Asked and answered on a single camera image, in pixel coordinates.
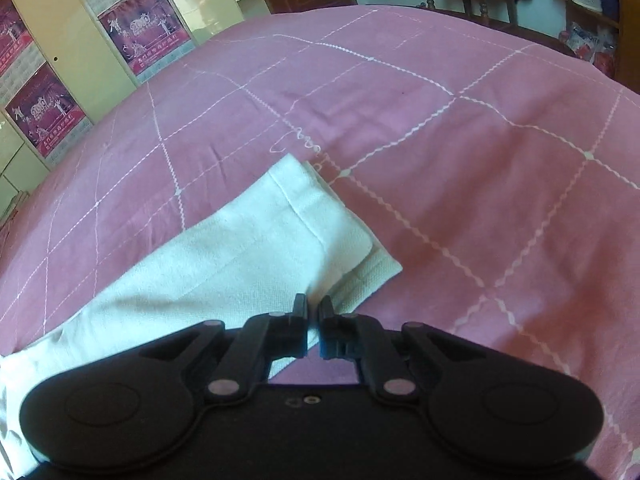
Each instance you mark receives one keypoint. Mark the cream wardrobe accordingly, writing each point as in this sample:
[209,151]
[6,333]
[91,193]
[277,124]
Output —
[65,45]

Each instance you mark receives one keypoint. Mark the purple wall poster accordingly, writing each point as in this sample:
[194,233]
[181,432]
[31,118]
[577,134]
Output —
[47,110]
[15,35]
[145,32]

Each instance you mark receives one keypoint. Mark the red and white packets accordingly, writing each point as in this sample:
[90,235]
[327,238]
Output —
[592,45]

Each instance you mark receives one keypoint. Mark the wooden shelf unit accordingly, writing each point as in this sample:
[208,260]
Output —
[627,35]

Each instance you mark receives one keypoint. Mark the blue bottle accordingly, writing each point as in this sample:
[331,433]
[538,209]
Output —
[611,2]

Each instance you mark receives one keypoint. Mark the white pants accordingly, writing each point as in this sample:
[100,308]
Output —
[225,260]

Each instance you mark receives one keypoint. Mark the pink quilted bedspread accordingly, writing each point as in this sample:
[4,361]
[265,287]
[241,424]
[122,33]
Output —
[425,160]

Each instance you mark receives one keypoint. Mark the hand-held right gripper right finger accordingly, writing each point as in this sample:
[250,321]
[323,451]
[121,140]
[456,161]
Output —
[326,330]

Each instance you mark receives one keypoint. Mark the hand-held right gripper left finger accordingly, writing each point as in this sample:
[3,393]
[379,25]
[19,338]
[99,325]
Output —
[300,325]

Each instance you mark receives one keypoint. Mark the dark wooden bed frame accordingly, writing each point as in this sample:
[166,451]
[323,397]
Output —
[540,35]

